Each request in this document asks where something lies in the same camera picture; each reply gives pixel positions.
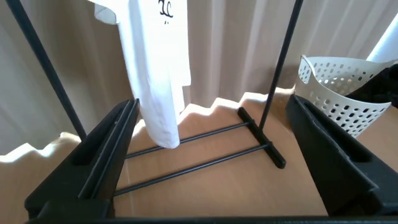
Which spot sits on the black clothes rack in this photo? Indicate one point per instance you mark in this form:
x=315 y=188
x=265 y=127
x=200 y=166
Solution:
x=280 y=62

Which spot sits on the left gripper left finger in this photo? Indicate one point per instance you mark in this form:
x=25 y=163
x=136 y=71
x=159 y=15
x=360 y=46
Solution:
x=87 y=174

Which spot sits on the white printed t-shirt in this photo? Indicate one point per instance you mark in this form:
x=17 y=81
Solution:
x=149 y=62

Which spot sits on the beige curtain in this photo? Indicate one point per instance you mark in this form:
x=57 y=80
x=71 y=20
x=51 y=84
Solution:
x=233 y=46

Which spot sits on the black garment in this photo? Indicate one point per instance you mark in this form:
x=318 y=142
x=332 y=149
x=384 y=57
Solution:
x=379 y=88

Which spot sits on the white laundry basket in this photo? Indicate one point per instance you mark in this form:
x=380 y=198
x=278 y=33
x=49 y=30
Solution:
x=329 y=77

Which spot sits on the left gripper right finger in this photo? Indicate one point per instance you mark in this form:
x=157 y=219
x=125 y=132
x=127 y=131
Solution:
x=339 y=168

